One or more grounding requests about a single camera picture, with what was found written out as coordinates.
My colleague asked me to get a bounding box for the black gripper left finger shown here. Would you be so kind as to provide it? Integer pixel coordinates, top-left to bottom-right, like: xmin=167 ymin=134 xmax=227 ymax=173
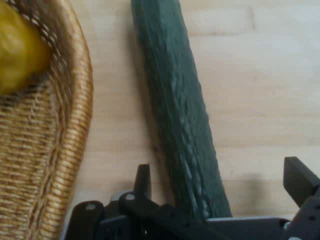
xmin=118 ymin=163 xmax=226 ymax=240

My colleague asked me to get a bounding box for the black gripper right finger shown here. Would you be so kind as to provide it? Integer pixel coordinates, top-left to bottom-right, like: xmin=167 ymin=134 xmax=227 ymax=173
xmin=282 ymin=156 xmax=320 ymax=240

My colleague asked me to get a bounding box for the round yellow-orange toy fruit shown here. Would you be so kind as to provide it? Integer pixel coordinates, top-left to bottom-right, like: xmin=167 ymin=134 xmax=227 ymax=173
xmin=0 ymin=2 xmax=52 ymax=95

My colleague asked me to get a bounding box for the dark green toy cucumber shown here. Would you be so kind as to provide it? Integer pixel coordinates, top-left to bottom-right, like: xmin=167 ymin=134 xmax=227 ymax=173
xmin=130 ymin=0 xmax=234 ymax=223

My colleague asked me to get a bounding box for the woven wicker basket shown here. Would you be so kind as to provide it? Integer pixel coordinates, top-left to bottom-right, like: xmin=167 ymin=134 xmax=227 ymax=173
xmin=0 ymin=0 xmax=94 ymax=240

